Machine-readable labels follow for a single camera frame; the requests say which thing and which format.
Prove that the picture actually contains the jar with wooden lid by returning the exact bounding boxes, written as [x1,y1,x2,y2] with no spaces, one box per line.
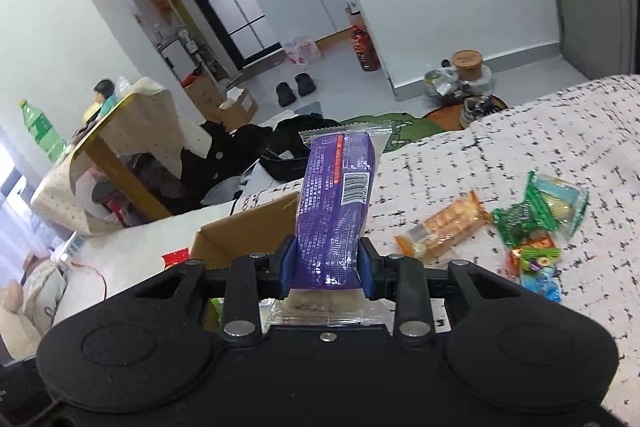
[451,50,496,96]

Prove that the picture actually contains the wooden table leg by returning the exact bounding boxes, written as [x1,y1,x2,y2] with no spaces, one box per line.
[82,139,174,224]

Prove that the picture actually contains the dark green snack packet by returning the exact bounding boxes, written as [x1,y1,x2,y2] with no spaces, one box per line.
[492,201,540,254]

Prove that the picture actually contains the black bag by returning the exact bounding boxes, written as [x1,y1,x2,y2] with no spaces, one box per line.
[259,117,342,181]

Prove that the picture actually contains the white bed sheet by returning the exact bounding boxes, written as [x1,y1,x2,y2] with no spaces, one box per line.
[50,199,243,328]

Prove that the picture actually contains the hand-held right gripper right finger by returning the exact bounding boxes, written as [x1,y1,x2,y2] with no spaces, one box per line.
[358,237,527,339]

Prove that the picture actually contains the green and yellow cracker packet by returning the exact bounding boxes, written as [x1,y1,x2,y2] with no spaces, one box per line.
[522,171,590,239]

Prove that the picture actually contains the grey sneakers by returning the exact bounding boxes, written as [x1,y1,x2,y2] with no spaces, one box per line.
[460,94,511,128]

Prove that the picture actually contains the small table with cloth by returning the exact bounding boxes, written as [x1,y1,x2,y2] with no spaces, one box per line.
[30,77,214,238]

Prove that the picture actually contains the pink plastic bag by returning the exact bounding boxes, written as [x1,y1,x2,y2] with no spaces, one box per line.
[283,36,321,66]

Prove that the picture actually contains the grey plastic bag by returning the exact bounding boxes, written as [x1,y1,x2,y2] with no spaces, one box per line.
[423,67,461,100]

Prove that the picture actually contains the red oil bottle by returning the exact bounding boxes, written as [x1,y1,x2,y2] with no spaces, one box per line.
[349,25,381,72]

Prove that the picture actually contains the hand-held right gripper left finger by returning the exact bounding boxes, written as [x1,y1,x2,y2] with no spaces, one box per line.
[115,234,297,341]

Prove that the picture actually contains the green soda bottle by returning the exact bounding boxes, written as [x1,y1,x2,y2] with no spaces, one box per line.
[18,99,66,164]

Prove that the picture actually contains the red cable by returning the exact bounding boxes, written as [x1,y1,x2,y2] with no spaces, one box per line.
[69,258,109,304]

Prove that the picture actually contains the green rug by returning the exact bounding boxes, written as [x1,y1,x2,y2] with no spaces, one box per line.
[339,109,451,154]

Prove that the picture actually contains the orange rug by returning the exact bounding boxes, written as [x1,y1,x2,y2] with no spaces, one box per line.
[425,104,472,134]

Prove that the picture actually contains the black jacket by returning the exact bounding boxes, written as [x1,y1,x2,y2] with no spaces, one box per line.
[176,121,274,214]

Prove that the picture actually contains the bright green snack packet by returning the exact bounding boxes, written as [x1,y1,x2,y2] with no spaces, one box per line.
[510,237,562,274]

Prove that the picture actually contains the blue snack packet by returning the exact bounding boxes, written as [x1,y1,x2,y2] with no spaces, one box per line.
[520,267,564,304]

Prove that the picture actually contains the purple snack packet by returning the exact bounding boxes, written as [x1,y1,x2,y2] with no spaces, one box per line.
[265,121,394,329]

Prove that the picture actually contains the cardboard box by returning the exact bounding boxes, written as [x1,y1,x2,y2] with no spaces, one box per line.
[190,192,302,272]

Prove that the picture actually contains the white kitchen cabinet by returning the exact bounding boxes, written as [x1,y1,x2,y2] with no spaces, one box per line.
[247,0,352,51]

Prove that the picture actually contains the red snack packet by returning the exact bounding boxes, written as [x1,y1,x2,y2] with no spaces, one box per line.
[162,248,191,269]

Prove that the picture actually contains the orange cracker packet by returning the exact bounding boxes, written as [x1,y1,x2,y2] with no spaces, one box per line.
[395,191,494,264]

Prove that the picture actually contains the doll figurine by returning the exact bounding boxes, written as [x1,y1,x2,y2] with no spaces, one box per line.
[82,79,119,128]

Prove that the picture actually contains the small open cardboard carton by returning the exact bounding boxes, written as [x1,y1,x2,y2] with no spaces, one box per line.
[217,87,260,130]

